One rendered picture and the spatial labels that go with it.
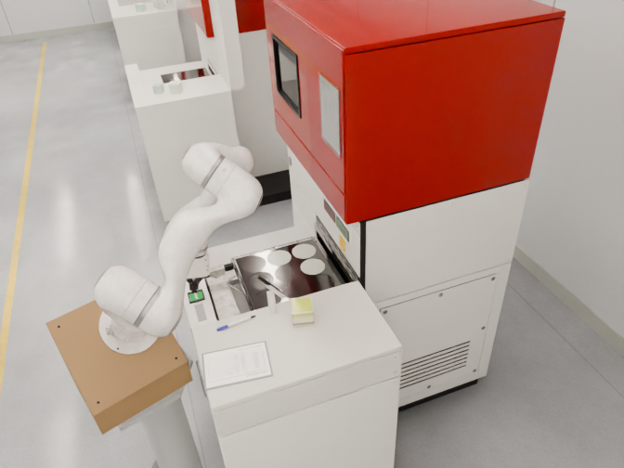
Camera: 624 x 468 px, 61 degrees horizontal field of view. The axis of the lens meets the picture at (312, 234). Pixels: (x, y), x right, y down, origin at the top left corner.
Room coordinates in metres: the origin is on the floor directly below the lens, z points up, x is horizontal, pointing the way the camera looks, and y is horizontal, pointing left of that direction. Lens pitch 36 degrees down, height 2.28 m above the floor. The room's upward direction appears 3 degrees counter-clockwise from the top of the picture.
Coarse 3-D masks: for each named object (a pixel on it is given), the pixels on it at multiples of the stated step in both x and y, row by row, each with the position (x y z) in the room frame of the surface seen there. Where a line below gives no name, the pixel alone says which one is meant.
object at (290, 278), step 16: (256, 256) 1.73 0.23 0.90; (320, 256) 1.70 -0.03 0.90; (240, 272) 1.63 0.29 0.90; (256, 272) 1.63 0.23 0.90; (272, 272) 1.62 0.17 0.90; (288, 272) 1.62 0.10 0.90; (320, 272) 1.61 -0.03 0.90; (256, 288) 1.54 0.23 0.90; (288, 288) 1.53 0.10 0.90; (304, 288) 1.52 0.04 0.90; (320, 288) 1.51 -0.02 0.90; (256, 304) 1.45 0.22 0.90
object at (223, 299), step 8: (224, 288) 1.57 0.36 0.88; (216, 296) 1.52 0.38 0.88; (224, 296) 1.52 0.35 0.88; (232, 296) 1.52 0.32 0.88; (216, 304) 1.48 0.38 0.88; (224, 304) 1.48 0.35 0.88; (232, 304) 1.48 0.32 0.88; (216, 312) 1.44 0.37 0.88; (224, 312) 1.44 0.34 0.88; (232, 312) 1.43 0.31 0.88
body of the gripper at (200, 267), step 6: (198, 258) 1.42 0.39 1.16; (204, 258) 1.44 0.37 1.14; (192, 264) 1.42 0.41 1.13; (198, 264) 1.43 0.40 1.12; (204, 264) 1.44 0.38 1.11; (192, 270) 1.42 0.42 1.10; (198, 270) 1.43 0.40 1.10; (204, 270) 1.44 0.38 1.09; (192, 276) 1.42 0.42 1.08; (198, 276) 1.43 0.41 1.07; (204, 276) 1.44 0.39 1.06
